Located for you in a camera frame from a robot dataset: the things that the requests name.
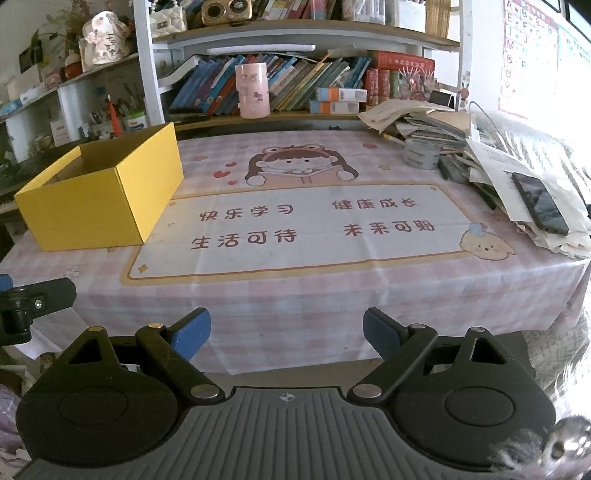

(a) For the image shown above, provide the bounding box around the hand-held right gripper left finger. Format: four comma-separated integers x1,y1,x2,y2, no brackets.
44,308,226,401

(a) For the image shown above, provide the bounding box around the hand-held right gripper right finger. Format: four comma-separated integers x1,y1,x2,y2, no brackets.
347,307,527,401

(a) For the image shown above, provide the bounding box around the yellow cardboard box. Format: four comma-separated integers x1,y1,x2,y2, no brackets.
14,122,184,252

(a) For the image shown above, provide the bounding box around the pink checked cloth desktop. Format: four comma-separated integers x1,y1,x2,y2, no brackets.
0,129,591,374

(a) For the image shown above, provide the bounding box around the grey tape roll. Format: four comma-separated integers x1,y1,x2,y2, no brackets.
403,138,441,171

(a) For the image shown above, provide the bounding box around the pen holder with pens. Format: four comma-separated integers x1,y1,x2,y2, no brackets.
89,102,112,139

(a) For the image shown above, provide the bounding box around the red marker pen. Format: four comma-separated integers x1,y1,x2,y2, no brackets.
107,99,122,137

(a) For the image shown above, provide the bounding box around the grey fluffy cloth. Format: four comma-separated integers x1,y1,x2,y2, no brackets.
489,318,591,480

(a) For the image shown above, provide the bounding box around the pile of papers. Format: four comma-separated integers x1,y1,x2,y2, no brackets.
358,98,591,259

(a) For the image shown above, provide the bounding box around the black smartphone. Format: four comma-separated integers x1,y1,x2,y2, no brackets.
511,172,570,236

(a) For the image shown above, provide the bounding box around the colourful printed book set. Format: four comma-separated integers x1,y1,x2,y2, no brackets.
365,68,437,104

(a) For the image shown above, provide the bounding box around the grey quilted cover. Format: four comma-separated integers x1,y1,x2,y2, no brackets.
471,108,591,195

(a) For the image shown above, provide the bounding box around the pink printed cup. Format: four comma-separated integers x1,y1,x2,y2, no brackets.
235,63,271,118

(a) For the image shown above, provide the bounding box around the white bookshelf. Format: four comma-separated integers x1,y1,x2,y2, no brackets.
0,0,472,153

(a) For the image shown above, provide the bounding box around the row of slanted books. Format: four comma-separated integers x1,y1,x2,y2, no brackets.
168,53,372,116

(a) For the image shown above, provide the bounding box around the white and pink figurine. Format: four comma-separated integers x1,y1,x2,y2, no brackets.
82,11,130,65

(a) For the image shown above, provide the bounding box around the thick red book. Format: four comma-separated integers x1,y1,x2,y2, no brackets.
372,51,435,72

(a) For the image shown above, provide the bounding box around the white bar lamp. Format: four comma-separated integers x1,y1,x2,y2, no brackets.
210,44,317,52

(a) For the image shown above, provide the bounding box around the white quilted handbag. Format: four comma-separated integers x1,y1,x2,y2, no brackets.
150,2,188,38

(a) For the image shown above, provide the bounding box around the white storage box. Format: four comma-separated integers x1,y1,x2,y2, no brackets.
397,0,428,33

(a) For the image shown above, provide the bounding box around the gold retro speaker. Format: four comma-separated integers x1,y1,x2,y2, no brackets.
202,0,252,21

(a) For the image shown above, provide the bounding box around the row of upright books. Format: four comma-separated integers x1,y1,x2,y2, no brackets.
256,0,338,21

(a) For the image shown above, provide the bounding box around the white charger with cable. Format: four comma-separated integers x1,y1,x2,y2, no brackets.
468,102,495,139

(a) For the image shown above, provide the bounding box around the small black photo frame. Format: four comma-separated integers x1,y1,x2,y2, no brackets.
18,44,44,70

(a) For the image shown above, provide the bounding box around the alphabet wall poster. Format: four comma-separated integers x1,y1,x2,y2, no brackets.
499,0,561,118

